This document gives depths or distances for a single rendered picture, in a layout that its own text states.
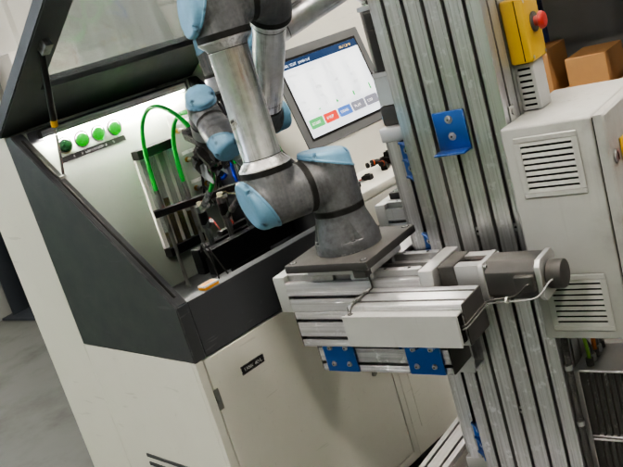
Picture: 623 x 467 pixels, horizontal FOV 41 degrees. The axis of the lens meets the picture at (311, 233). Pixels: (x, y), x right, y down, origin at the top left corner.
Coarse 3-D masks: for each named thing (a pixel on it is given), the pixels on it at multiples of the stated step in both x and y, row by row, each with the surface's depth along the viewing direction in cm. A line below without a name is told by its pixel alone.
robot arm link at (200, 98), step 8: (192, 88) 201; (200, 88) 201; (208, 88) 201; (184, 96) 201; (192, 96) 200; (200, 96) 200; (208, 96) 200; (192, 104) 199; (200, 104) 199; (208, 104) 199; (216, 104) 203; (192, 112) 201; (200, 112) 200; (192, 120) 203; (192, 128) 208
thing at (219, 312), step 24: (288, 240) 241; (312, 240) 243; (264, 264) 230; (216, 288) 219; (240, 288) 224; (264, 288) 230; (192, 312) 213; (216, 312) 219; (240, 312) 224; (264, 312) 230; (216, 336) 218
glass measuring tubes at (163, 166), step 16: (160, 144) 266; (144, 160) 262; (160, 160) 267; (144, 176) 265; (160, 176) 267; (176, 176) 271; (160, 192) 268; (176, 192) 273; (160, 224) 269; (176, 224) 271; (192, 224) 276; (176, 240) 273; (192, 240) 274
